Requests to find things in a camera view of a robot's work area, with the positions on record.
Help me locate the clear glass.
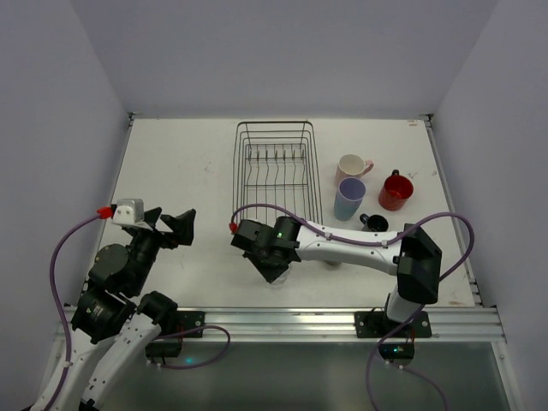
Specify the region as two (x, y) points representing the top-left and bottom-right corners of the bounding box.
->
(271, 266), (292, 289)

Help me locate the light blue cup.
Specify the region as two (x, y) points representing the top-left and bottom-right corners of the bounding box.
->
(334, 194), (363, 221)

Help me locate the lavender cup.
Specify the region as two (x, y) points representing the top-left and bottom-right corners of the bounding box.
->
(336, 177), (366, 206)

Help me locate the dark blue mug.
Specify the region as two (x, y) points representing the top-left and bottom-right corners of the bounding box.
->
(359, 213), (389, 232)

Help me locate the pink mug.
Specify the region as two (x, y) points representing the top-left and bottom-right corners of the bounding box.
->
(334, 154), (374, 187)

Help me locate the red mug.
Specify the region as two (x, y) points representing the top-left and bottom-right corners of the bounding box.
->
(378, 170), (414, 211)

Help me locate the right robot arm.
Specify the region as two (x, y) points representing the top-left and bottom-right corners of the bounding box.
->
(231, 217), (442, 323)

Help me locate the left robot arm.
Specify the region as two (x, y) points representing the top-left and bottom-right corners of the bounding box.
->
(32, 199), (196, 410)

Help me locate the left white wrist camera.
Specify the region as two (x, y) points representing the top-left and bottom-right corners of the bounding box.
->
(112, 199), (148, 229)

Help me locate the aluminium mounting rail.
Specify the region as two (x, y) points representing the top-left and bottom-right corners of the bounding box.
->
(178, 307), (505, 343)

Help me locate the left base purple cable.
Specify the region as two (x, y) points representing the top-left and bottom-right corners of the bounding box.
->
(145, 325), (231, 370)

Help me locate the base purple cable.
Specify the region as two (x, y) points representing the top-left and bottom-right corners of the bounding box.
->
(145, 325), (231, 370)
(366, 307), (449, 411)

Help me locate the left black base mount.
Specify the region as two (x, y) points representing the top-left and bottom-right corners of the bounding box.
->
(158, 310), (206, 339)

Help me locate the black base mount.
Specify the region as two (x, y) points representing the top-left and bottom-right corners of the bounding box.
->
(158, 310), (206, 339)
(354, 307), (433, 338)

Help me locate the wire dish rack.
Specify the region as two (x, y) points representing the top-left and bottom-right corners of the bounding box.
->
(229, 120), (323, 230)

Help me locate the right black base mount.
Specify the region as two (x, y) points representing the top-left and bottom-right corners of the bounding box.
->
(354, 307), (433, 338)

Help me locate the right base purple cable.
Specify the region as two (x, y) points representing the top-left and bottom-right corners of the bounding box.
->
(366, 307), (449, 411)

